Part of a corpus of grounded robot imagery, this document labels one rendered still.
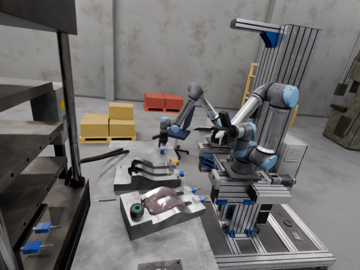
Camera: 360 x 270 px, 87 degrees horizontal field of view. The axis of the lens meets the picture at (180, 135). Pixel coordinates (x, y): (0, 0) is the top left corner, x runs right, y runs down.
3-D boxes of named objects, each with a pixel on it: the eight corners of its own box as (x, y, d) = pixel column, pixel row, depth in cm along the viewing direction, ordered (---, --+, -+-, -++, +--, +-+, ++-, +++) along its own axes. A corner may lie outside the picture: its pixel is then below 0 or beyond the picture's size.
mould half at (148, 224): (185, 190, 148) (187, 179, 144) (204, 214, 127) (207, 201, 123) (119, 208, 124) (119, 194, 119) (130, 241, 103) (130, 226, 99)
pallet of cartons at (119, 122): (139, 130, 467) (140, 104, 442) (135, 146, 384) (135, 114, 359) (88, 127, 450) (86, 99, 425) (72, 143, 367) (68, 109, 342)
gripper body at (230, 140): (220, 146, 88) (237, 143, 95) (222, 128, 86) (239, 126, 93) (209, 142, 94) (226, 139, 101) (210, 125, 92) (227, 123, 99)
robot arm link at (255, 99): (259, 75, 120) (210, 134, 115) (275, 77, 112) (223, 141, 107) (263, 88, 127) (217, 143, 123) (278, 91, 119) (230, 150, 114)
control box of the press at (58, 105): (87, 222, 205) (74, 83, 150) (79, 247, 178) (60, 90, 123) (64, 223, 200) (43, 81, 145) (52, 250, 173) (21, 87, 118)
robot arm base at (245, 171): (245, 164, 149) (248, 153, 146) (254, 175, 135) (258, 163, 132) (227, 163, 147) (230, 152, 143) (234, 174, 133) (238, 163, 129)
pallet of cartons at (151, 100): (179, 107, 739) (181, 95, 721) (183, 114, 649) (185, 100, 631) (143, 104, 716) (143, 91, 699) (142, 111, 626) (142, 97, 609)
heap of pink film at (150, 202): (174, 190, 137) (175, 181, 134) (187, 207, 123) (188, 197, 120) (140, 200, 125) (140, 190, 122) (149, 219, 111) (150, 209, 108)
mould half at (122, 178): (174, 170, 173) (175, 157, 168) (180, 188, 150) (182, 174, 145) (117, 171, 162) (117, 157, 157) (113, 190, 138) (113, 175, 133)
